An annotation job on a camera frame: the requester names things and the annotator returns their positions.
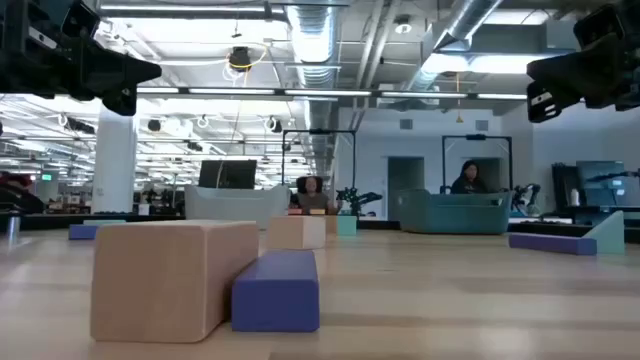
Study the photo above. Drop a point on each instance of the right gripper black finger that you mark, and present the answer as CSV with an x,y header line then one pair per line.
x,y
570,70
545,102

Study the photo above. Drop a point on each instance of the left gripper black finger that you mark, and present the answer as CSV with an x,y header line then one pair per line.
x,y
130,70
121,102

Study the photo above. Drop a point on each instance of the long purple block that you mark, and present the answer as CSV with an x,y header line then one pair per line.
x,y
550,243
82,231

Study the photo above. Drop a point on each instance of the teal wedge block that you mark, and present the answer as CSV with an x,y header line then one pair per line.
x,y
610,237

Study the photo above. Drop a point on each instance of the natural wood rectangular block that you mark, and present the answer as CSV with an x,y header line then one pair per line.
x,y
160,280

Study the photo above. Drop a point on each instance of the natural wood cube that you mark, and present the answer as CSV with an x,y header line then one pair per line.
x,y
295,232

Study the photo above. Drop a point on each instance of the teal cube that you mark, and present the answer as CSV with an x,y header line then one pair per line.
x,y
347,226

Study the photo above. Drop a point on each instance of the natural wood arch block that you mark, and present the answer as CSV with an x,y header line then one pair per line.
x,y
331,226

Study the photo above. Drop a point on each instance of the thick purple rectangular block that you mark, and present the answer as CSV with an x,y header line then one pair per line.
x,y
275,295

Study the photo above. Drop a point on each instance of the black background robot arm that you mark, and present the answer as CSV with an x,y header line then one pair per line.
x,y
525,192
356,197

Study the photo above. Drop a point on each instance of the white round column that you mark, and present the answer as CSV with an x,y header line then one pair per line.
x,y
115,165

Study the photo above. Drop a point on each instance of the black shelving unit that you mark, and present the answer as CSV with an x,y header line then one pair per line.
x,y
562,185

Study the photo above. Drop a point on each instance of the grey door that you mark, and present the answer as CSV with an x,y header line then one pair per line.
x,y
405,175
493,172

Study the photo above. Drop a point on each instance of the dark computer monitor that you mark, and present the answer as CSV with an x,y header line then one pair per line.
x,y
597,175

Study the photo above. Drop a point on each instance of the white bottle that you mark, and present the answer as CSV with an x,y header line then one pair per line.
x,y
575,198

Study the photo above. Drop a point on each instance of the person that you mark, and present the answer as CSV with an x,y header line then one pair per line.
x,y
312,201
467,186

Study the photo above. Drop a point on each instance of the red and dark object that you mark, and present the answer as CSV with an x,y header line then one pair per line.
x,y
15,182

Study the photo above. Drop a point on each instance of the teal plastic bin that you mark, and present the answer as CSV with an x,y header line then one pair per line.
x,y
450,215

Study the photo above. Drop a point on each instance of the light grey plastic bin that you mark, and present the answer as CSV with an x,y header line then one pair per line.
x,y
230,207

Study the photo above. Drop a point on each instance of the white ceiling sensor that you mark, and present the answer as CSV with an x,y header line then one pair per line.
x,y
403,27

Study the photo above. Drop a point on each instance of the silver metal cylinder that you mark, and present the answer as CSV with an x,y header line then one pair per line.
x,y
13,227

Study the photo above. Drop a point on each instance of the overhead bar with strip lights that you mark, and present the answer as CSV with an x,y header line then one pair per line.
x,y
330,93

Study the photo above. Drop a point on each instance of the small orange box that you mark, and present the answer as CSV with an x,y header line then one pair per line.
x,y
318,211
295,211

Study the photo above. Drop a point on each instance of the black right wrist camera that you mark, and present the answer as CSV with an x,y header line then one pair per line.
x,y
597,25

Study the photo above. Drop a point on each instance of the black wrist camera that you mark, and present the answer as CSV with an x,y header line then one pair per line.
x,y
80,20
597,25

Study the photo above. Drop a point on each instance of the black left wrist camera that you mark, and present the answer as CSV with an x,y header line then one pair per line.
x,y
80,20

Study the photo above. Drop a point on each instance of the grey wall vent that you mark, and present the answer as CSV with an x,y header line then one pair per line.
x,y
406,124
481,125

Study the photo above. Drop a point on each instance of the black background station frame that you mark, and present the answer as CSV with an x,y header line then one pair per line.
x,y
475,136
320,131

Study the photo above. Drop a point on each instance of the black overhead camera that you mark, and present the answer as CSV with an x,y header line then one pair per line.
x,y
240,57

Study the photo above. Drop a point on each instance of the silver round ventilation duct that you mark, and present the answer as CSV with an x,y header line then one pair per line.
x,y
312,40
465,20

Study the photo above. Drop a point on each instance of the black aluminium table frame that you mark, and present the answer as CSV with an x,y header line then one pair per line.
x,y
155,219

